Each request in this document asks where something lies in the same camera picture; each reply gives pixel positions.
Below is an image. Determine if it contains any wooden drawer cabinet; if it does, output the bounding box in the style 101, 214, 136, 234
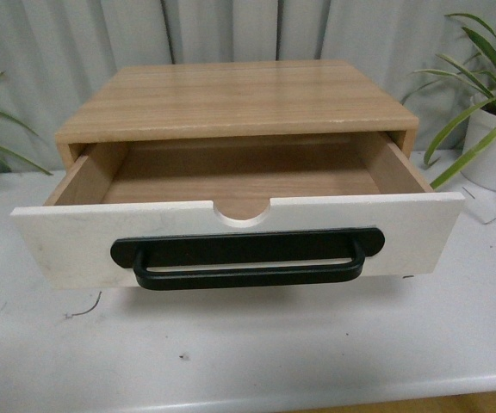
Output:
55, 60, 419, 166

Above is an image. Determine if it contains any white front top drawer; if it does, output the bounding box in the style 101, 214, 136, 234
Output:
12, 132, 464, 288

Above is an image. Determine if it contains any black drawer handle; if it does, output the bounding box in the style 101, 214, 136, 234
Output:
110, 227, 385, 291

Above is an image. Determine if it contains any green spider plant right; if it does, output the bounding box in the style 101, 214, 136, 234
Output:
408, 12, 496, 189

